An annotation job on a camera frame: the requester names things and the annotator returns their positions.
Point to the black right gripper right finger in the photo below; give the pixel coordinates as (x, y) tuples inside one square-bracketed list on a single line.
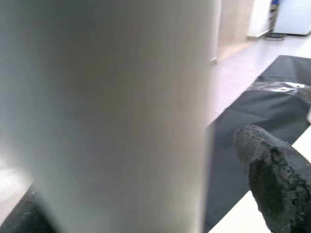
[(279, 184)]

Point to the white cabinet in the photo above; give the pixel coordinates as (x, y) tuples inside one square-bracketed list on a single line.
[(294, 17)]

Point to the white plastic table top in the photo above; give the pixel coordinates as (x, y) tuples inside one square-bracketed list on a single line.
[(238, 218)]

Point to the clear plastic bag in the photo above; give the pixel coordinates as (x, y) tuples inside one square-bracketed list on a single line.
[(279, 86)]

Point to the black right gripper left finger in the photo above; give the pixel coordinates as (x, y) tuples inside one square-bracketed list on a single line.
[(24, 218)]

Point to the black tablecloth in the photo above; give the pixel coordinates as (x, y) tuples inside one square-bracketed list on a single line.
[(243, 109)]

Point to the light wooden door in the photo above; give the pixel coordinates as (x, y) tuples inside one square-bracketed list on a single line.
[(233, 24)]

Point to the black round floor mat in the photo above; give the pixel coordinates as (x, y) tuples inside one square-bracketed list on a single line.
[(274, 36)]

